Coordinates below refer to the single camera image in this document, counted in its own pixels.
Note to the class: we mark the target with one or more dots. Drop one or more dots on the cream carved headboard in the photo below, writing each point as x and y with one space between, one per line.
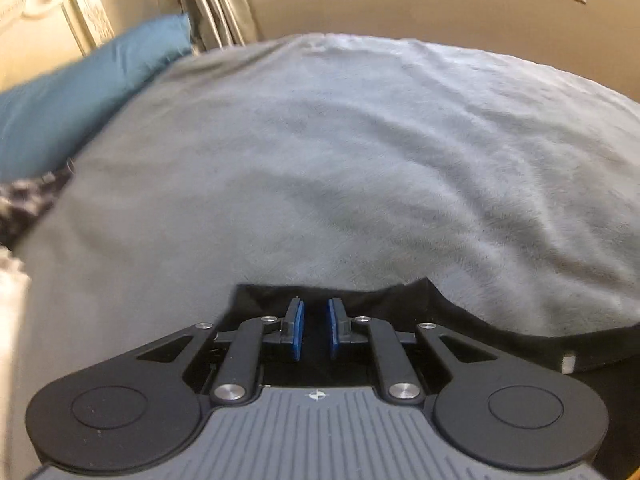
45 25

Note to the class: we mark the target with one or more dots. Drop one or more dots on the black printed t-shirt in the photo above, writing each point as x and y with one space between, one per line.
400 305

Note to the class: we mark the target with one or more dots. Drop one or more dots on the blue pillow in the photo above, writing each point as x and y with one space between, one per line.
85 95

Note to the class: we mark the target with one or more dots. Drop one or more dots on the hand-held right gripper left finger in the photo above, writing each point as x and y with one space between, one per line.
298 330

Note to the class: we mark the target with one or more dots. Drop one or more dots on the beige curtain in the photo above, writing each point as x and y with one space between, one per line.
215 5

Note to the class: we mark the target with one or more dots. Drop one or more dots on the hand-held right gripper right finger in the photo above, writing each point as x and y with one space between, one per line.
332 330

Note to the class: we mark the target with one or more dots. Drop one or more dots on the cream fleece cloth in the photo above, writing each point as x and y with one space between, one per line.
12 335

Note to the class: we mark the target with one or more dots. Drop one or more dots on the plaid shirt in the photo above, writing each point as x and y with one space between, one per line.
27 205

